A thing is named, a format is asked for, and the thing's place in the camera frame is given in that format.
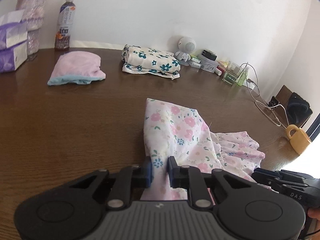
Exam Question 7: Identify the purple textured vase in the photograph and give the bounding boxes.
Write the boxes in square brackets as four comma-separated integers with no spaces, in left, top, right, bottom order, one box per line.
[15,0,47,55]

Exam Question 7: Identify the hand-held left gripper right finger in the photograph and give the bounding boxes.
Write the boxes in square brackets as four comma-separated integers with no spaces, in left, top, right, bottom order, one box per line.
[167,156,251,210]

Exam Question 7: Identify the black bag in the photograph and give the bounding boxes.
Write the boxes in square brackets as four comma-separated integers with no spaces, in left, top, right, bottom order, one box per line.
[286,92,310,125]

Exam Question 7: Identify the pink cloth with blue trim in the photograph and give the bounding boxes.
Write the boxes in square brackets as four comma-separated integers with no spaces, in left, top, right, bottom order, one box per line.
[47,50,106,86]

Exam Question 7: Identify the white cable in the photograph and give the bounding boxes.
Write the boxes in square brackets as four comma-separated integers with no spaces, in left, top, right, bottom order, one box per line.
[241,61,288,128]

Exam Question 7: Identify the black charger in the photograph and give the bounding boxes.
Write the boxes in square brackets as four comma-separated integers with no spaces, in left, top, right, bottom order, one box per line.
[201,49,217,61]

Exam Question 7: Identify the pink floral dress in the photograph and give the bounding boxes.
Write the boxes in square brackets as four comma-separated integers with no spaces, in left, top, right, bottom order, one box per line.
[140,97,266,202]

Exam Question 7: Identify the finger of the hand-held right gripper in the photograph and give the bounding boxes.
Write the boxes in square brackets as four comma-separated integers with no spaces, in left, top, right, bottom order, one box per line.
[255,167,313,184]
[251,171,306,194]

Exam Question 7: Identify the tea bottle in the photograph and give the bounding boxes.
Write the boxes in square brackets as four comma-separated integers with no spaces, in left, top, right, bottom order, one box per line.
[54,0,76,50]

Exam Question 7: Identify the green spray bottle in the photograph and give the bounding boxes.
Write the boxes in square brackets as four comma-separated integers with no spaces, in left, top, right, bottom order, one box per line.
[236,64,249,87]

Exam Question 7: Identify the person's right hand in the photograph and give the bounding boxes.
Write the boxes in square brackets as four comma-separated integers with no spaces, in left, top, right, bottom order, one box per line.
[307,206,320,220]

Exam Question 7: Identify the grey printed tin box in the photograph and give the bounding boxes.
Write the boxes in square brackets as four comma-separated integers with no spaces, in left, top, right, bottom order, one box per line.
[199,55,218,73]

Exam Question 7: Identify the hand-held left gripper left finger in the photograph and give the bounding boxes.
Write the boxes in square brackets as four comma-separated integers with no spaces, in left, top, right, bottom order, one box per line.
[69,156,153,210]

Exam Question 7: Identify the small black device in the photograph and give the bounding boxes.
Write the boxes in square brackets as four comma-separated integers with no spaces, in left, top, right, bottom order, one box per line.
[267,96,280,108]

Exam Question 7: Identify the purple tissue pack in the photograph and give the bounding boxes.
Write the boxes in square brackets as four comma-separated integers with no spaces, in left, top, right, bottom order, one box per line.
[0,41,28,73]
[0,9,28,49]

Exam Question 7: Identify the white robot-shaped speaker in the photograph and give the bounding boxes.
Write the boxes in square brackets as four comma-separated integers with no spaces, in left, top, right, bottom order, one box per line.
[174,37,197,61]

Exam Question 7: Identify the cream cloth with teal flowers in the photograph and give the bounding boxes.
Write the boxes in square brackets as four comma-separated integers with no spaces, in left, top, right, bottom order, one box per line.
[122,44,181,80]

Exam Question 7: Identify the yellow mug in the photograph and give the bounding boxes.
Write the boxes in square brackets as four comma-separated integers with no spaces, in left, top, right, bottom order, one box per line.
[286,124,312,155]

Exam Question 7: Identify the glass cup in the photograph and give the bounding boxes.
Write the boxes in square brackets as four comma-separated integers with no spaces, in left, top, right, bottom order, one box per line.
[222,61,243,85]

